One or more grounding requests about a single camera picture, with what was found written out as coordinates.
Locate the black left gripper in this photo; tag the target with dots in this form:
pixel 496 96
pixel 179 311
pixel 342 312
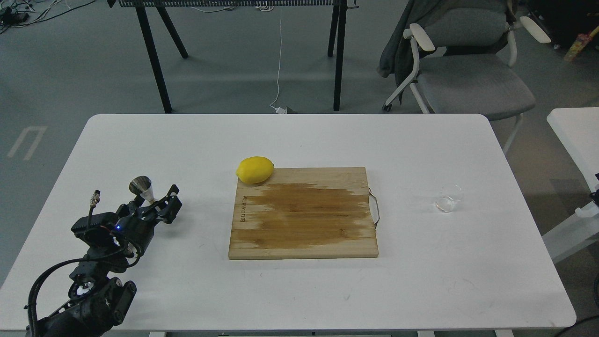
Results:
pixel 136 224

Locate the steel double jigger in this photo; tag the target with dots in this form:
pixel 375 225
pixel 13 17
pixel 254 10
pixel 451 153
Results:
pixel 142 186

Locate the small clear glass cup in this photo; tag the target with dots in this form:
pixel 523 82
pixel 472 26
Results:
pixel 449 197

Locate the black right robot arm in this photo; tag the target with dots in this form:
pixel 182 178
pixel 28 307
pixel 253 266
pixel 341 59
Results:
pixel 595 196

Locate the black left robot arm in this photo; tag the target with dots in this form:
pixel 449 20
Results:
pixel 116 241

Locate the yellow lemon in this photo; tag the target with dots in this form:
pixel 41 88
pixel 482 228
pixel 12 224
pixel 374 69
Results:
pixel 254 170

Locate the wooden cutting board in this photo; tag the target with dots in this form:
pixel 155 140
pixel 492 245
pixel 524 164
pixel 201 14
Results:
pixel 304 213

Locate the black-legged background table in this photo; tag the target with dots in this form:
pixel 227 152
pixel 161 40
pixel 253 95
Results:
pixel 219 39

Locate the grey office chair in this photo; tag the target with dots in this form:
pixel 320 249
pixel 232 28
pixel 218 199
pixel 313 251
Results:
pixel 456 57

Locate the colourful broom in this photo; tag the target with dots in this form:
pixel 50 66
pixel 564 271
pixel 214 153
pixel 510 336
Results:
pixel 582 40

